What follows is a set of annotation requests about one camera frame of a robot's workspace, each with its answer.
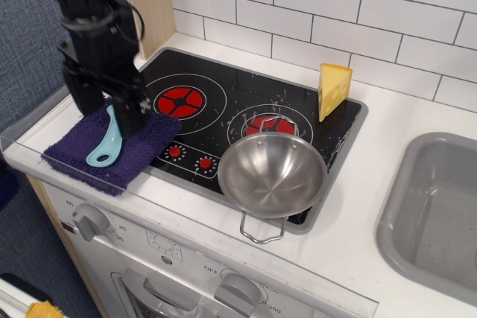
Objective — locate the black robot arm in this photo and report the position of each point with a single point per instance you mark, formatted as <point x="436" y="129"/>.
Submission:
<point x="98" y="59"/>

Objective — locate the grey left oven knob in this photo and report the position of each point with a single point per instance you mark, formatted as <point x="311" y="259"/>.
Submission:
<point x="89" y="221"/>

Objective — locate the steel bowl with wire handles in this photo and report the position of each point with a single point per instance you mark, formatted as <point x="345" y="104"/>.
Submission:
<point x="272" y="174"/>

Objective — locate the blue dish brush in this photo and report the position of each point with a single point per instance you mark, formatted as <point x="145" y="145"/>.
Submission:
<point x="108" y="150"/>

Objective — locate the grey oven knob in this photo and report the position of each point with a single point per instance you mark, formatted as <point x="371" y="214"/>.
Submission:
<point x="89" y="221"/>
<point x="238" y="293"/>

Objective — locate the grey sink basin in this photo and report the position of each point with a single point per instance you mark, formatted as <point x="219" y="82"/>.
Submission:
<point x="427" y="231"/>

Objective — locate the silver oven door handle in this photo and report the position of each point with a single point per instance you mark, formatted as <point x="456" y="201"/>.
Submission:
<point x="160" y="296"/>

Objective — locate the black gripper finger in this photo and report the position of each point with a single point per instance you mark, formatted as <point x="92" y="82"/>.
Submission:
<point x="131" y="111"/>
<point x="87" y="97"/>

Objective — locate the grey right oven knob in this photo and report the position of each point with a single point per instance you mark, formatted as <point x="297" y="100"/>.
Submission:
<point x="238" y="293"/>

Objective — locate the yellow cheese wedge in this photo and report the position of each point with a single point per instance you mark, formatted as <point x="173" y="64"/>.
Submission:
<point x="333" y="89"/>

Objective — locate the black toy stovetop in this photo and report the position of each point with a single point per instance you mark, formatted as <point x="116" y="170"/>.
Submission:
<point x="218" y="104"/>

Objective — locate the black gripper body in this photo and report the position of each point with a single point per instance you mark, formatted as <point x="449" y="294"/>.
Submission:
<point x="103" y="44"/>

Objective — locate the yellow object at corner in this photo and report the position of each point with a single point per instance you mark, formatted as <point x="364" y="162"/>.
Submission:
<point x="43" y="310"/>

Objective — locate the purple towel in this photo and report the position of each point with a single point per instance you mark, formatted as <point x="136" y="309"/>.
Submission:
<point x="68" y="155"/>

